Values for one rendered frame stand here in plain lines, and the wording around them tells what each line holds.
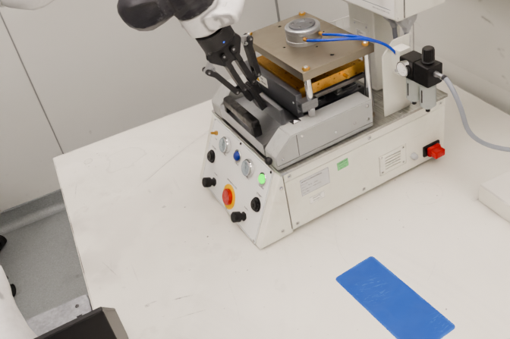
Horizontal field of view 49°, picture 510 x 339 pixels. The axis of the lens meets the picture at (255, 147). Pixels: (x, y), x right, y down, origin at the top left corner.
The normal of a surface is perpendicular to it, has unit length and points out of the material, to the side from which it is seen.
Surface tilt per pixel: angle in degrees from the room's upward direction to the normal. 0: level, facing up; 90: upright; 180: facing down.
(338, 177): 90
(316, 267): 0
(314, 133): 90
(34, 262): 0
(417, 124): 90
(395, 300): 0
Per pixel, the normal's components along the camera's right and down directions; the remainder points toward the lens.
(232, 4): -0.18, -0.62
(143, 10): -0.05, 0.72
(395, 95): 0.47, 0.44
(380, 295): -0.17, -0.81
